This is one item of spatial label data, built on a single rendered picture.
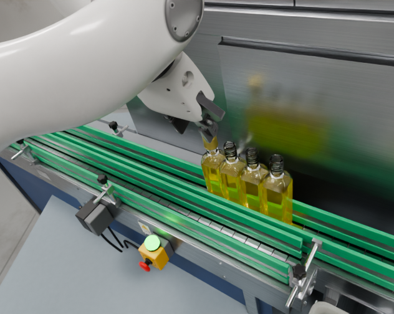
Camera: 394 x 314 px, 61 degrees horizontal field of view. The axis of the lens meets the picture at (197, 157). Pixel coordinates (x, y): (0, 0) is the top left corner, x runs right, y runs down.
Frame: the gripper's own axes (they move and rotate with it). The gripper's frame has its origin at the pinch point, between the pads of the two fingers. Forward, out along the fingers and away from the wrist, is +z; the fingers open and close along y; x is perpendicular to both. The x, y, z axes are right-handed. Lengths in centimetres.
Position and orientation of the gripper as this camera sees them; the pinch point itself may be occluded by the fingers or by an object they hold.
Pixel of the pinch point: (194, 124)
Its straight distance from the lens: 52.9
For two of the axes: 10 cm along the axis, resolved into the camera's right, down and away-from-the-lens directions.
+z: 3.7, 4.4, 8.2
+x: -4.5, 8.5, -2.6
